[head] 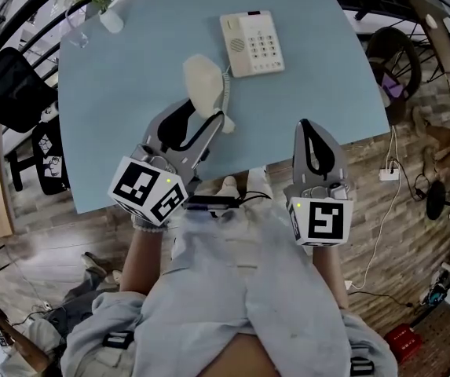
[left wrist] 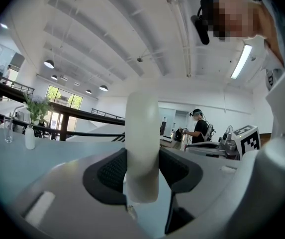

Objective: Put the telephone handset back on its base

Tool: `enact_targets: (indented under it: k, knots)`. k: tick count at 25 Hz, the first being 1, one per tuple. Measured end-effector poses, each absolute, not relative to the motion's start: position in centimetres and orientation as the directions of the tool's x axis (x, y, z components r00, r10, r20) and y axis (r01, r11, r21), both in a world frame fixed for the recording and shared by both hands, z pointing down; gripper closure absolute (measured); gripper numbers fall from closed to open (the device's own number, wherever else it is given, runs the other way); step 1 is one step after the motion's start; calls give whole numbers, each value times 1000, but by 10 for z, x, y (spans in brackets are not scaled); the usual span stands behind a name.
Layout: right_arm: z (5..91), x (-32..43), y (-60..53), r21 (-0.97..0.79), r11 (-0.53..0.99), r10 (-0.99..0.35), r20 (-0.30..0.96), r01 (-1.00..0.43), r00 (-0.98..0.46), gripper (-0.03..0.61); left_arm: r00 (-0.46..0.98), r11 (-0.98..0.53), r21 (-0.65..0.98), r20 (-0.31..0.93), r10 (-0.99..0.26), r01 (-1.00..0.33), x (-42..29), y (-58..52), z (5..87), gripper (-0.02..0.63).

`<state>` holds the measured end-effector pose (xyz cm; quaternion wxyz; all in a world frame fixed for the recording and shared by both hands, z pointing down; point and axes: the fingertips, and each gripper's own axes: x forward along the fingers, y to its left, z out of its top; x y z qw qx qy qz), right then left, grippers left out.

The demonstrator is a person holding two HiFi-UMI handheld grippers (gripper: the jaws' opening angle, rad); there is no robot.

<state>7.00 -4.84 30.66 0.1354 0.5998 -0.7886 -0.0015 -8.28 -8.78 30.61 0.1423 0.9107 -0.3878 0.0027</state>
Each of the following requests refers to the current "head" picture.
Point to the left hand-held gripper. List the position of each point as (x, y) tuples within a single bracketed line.
[(146, 187)]

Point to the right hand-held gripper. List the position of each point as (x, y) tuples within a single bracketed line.
[(323, 220)]

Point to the beige telephone handset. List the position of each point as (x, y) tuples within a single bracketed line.
[(203, 81)]

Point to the person's right forearm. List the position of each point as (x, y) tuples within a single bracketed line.
[(328, 273)]

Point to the person's left forearm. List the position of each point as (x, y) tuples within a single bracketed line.
[(144, 261)]

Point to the person's beige shoe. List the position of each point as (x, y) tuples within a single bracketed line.
[(228, 185)]

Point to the white power strip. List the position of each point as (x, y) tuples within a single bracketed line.
[(389, 174)]

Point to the purple cushion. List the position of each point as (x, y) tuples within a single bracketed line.
[(392, 86)]

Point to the cream telephone base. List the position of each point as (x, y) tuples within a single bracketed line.
[(256, 45)]

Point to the black round stand base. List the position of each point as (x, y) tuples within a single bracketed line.
[(436, 200)]

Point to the plant in white vase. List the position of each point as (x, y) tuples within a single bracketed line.
[(110, 20)]

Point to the dark wicker chair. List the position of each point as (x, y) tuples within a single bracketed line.
[(395, 41)]

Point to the black printed chair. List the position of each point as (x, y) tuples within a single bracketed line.
[(50, 155)]

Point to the clear drinking glass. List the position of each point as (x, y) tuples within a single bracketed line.
[(78, 37)]

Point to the person's light blue shirt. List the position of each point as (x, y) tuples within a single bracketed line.
[(216, 281)]

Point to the small white bowl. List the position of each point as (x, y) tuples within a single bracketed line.
[(431, 20)]

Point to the wooden side table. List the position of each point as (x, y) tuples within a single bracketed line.
[(421, 6)]

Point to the black mesh office chair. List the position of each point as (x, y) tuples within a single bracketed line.
[(12, 88)]

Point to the teal round object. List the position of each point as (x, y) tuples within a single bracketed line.
[(436, 295)]

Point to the red box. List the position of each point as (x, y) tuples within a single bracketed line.
[(403, 344)]

